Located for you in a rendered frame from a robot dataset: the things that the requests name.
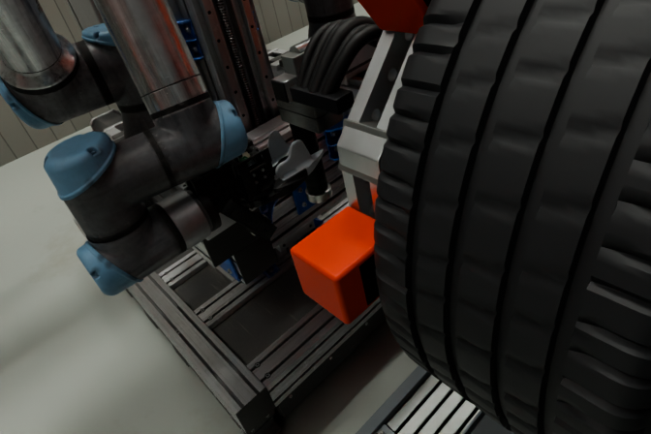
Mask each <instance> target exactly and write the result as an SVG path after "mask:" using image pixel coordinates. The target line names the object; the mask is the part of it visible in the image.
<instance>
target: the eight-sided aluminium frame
mask: <svg viewBox="0 0 651 434"><path fill-rule="evenodd" d="M416 35H417V34H413V33H404V32H395V31H387V30H383V33H382V35H381V38H380V40H379V42H378V44H377V47H376V49H375V52H374V54H373V57H372V59H371V62H370V64H369V66H368V69H367V71H366V74H365V76H364V79H363V81H362V84H361V86H360V88H359V90H358V93H357V95H356V99H355V102H354V104H353V106H352V109H351V111H350V114H349V116H348V118H345V119H344V120H343V129H342V134H341V136H340V139H339V141H338V143H337V151H338V156H339V163H338V169H339V170H341V171H342V174H343V178H344V183H345V188H346V193H347V197H348V202H349V207H352V208H354V209H356V210H358V211H360V212H362V213H364V214H366V215H368V216H370V217H372V218H374V219H375V216H374V215H375V202H376V199H377V197H378V196H379V195H378V194H377V184H378V177H379V174H380V172H381V171H382V169H381V167H380V164H381V159H382V153H383V148H384V144H385V143H386V141H387V140H388V137H387V135H386V133H387V129H388V122H389V118H390V117H391V116H392V115H393V114H394V113H395V112H394V109H393V103H394V99H395V96H396V92H397V90H398V89H399V88H400V87H402V82H401V77H402V74H403V71H404V68H405V65H406V62H407V59H408V56H409V55H411V54H413V43H414V40H415V37H416Z"/></svg>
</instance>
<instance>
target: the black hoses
mask: <svg viewBox="0 0 651 434"><path fill-rule="evenodd" d="M382 33H383V30H382V29H380V28H379V26H378V25H377V24H376V23H375V21H374V20H373V19H372V18H371V17H368V16H363V15H359V16H352V17H349V18H347V19H338V20H336V21H333V22H329V23H326V24H324V25H323V26H321V27H320V28H319V29H318V30H317V31H316V32H315V33H314V35H313V36H312V38H311V39H310V41H309V43H308V45H307V47H306V49H305V51H304V54H303V57H302V60H301V64H300V68H299V72H298V77H297V82H296V84H295V85H293V86H292V87H290V91H291V95H292V98H293V101H294V102H297V103H300V104H304V105H306V106H309V107H312V108H316V109H321V110H325V111H328V112H331V113H334V114H338V115H339V114H341V113H343V112H345V111H346V110H348V109H350V108H351V107H352V106H353V104H354V102H355V101H354V95H353V91H351V90H347V89H343V88H339V87H340V85H341V82H342V80H343V78H344V76H345V75H346V73H347V71H348V69H349V68H350V66H351V64H352V62H353V61H354V59H355V57H356V56H357V54H358V53H359V51H360V50H361V49H362V48H363V47H364V46H365V45H370V46H372V47H377V44H378V42H379V40H380V38H381V35H382Z"/></svg>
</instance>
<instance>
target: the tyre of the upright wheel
mask: <svg viewBox="0 0 651 434"><path fill-rule="evenodd" d="M401 82H402V87H400V88H399V89H398V90H397V92H396V96H395V99H394V103H393V109H394V112H395V113H394V114H393V115H392V116H391V117H390V118H389V122H388V126H387V133H386V135H387V137H388V140H387V141H386V143H385V144H384V148H383V153H382V159H381V164H380V167H381V169H382V171H381V172H380V174H379V177H378V184H377V194H378V195H379V196H378V197H377V199H376V202H375V215H374V216H375V219H376V221H375V223H374V240H375V243H374V260H375V266H376V269H375V271H376V279H377V285H378V289H379V295H380V300H381V303H382V307H383V310H384V313H385V317H386V320H387V323H388V325H389V328H390V330H391V332H392V334H393V336H394V338H395V339H396V341H397V343H398V344H399V346H400V347H401V349H402V350H403V351H404V353H405V354H406V355H407V356H408V357H409V358H410V359H411V360H412V361H414V362H415V363H416V364H417V365H419V366H420V367H421V368H423V369H424V370H426V371H427V372H428V373H430V374H431V375H433V376H434V377H435V378H437V379H438V380H440V381H441V382H443V383H444V384H445V385H446V386H448V387H449V388H451V389H452V390H454V391H455V392H456V393H458V394H459V395H460V396H462V397H463V398H465V399H466V400H467V401H469V402H470V403H472V404H474V405H475V406H476V407H477V408H478V409H480V410H481V411H483V412H484V413H485V414H487V415H488V416H489V417H491V418H492V419H494V420H495V421H497V422H498V423H499V424H501V425H502V426H504V427H505V428H506V429H508V430H509V431H511V432H513V433H514V434H651V0H431V2H430V4H429V6H428V8H427V10H426V13H425V15H424V17H423V26H421V27H420V28H419V29H418V32H417V35H416V37H415V40H414V43H413V54H411V55H409V56H408V59H407V62H406V65H405V68H404V71H403V74H402V77H401Z"/></svg>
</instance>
